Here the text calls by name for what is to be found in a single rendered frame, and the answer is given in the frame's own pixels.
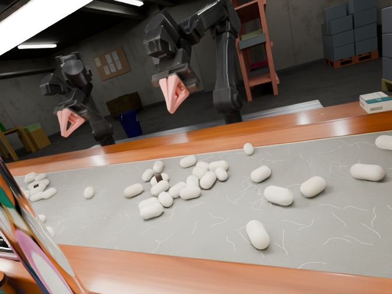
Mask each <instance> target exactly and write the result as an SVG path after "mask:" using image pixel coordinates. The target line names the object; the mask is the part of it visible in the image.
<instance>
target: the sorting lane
mask: <svg viewBox="0 0 392 294"><path fill-rule="evenodd" d="M382 135H388V136H392V130H391V131H381V132H372V133H367V134H358V135H348V136H339V137H333V138H324V139H315V140H309V141H300V142H291V143H282V144H276V145H267V146H258V147H253V149H254V152H253V154H251V155H247V154H246V153H245V151H244V149H234V150H225V151H219V152H210V153H201V154H196V155H193V156H195V157H196V158H197V162H196V164H197V163H198V162H205V163H208V164H210V163H212V162H217V161H221V160H224V161H226V162H227V163H228V166H229V167H228V169H227V170H226V173H227V179H226V180H225V181H220V180H219V179H218V178H217V177H216V180H215V182H214V183H213V185H212V187H211V188H208V189H204V188H202V187H201V185H200V181H201V180H200V179H198V187H199V188H200V190H201V193H200V195H199V196H198V197H196V198H190V199H182V198H181V197H180V196H179V197H177V198H172V199H173V203H172V205H171V206H169V207H165V206H163V205H162V203H161V202H160V204H161V205H162V207H163V211H162V213H161V214H160V215H159V216H155V217H152V218H150V219H143V218H141V216H140V210H139V209H138V205H139V203H140V202H141V201H143V200H147V199H149V198H152V197H155V198H157V199H158V197H159V196H154V195H152V193H151V188H152V187H153V186H152V185H151V179H152V178H153V177H155V176H157V175H158V174H162V173H166V174H167V175H168V176H169V180H168V184H169V188H168V189H167V190H166V191H165V192H167V193H168V194H169V190H170V189H171V188H172V187H173V186H175V185H176V184H177V183H179V182H184V183H186V185H187V178H188V177H189V176H191V175H193V169H194V168H195V167H196V164H194V165H192V166H189V167H186V168H183V167H181V165H180V161H181V159H183V158H186V157H188V156H190V155H186V156H177V157H168V158H163V159H153V160H144V161H138V162H129V163H120V164H111V165H105V166H96V167H87V168H81V169H72V170H63V171H54V172H48V173H39V174H36V177H37V176H39V175H40V174H45V175H46V178H45V179H48V180H49V181H50V183H49V184H48V185H47V186H46V188H45V189H44V190H43V192H45V191H47V190H48V189H50V188H55V189H56V190H57V192H56V194H54V195H53V196H52V197H50V198H48V199H44V198H43V199H40V200H38V201H35V202H33V201H31V200H30V199H28V200H29V202H30V203H31V205H32V207H33V208H34V210H35V211H36V212H37V214H38V215H44V216H45V217H46V220H45V222H44V225H45V226H46V227H47V226H49V227H52V228H53V231H54V232H55V236H54V238H53V239H54V240H55V242H56V243H57V244H68V245H74V246H85V247H96V248H103V249H113V250H124V251H135V252H142V253H152V254H164V255H170V256H180V257H192V258H203V259H209V260H220V261H231V262H237V263H248V264H259V265H270V266H276V267H287V268H298V269H304V270H316V271H327V272H337V273H344V274H355V275H366V276H372V277H383V278H392V150H387V149H380V148H378V147H377V146H376V143H375V141H376V139H377V138H378V137H379V136H382ZM158 160H160V161H162V162H163V170H162V171H161V172H160V173H155V172H154V171H153V172H154V175H153V176H152V178H151V179H150V180H149V181H143V179H142V175H143V174H144V172H145V171H146V170H147V169H152V170H153V166H154V164H155V162H156V161H158ZM357 163H360V164H365V165H378V166H380V167H382V168H383V169H384V171H385V176H384V177H383V178H382V179H381V180H379V181H372V180H365V179H358V178H354V177H353V176H352V175H351V173H350V168H351V167H352V166H353V165H355V164H357ZM261 166H268V167H269V168H270V169H271V175H270V176H269V177H268V178H266V179H265V180H263V181H261V182H259V183H256V182H254V181H253V180H252V179H251V173H252V172H253V171H254V170H256V169H257V168H259V167H261ZM314 176H319V177H321V178H323V179H324V180H325V183H326V187H325V189H324V190H323V191H321V192H320V193H318V194H317V195H315V196H313V197H306V196H304V195H303V194H302V193H301V190H300V187H301V185H302V184H303V183H304V182H306V181H307V180H309V179H310V178H312V177H314ZM134 184H141V185H142V186H143V190H142V192H141V193H140V194H138V195H135V196H133V197H131V198H127V197H126V196H125V195H124V190H125V189H126V188H127V187H129V186H132V185H134ZM269 186H277V187H282V188H286V189H289V190H290V191H291V192H292V194H293V197H294V199H293V202H292V203H291V204H290V205H279V204H276V203H273V202H269V201H268V200H267V199H266V198H265V196H264V191H265V189H266V188H267V187H269ZM87 187H92V188H93V189H94V193H93V196H92V197H91V198H85V197H84V195H83V194H84V192H85V189H86V188H87ZM252 220H257V221H259V222H261V223H262V225H263V227H264V228H265V230H266V232H267V233H268V235H269V239H270V243H269V245H268V247H266V248H265V249H257V248H255V247H254V246H253V245H252V243H251V240H250V238H249V236H248V234H247V232H246V226H247V224H248V223H249V222H250V221H252Z"/></svg>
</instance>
